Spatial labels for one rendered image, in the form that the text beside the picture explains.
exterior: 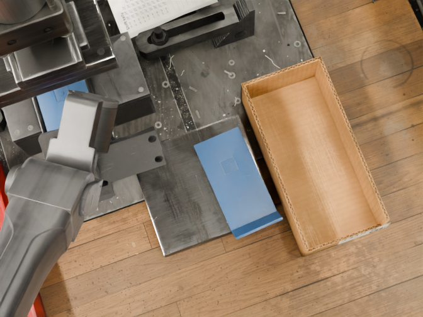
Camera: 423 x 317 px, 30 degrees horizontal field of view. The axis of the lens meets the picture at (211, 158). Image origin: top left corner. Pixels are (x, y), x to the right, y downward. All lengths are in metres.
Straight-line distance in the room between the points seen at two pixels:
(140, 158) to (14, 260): 0.24
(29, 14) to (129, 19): 0.37
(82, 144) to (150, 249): 0.33
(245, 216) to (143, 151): 0.24
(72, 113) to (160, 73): 0.38
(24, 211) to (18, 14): 0.20
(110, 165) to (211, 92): 0.30
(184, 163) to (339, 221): 0.24
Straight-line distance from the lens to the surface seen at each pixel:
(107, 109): 0.86
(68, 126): 0.85
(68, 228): 0.79
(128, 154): 0.93
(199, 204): 1.12
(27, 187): 0.80
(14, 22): 0.84
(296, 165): 1.15
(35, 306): 1.10
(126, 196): 1.15
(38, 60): 0.93
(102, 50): 0.96
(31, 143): 1.15
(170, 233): 1.12
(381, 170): 1.17
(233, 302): 1.12
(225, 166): 1.13
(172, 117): 1.18
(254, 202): 1.11
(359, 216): 1.14
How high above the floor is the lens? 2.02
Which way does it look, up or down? 75 degrees down
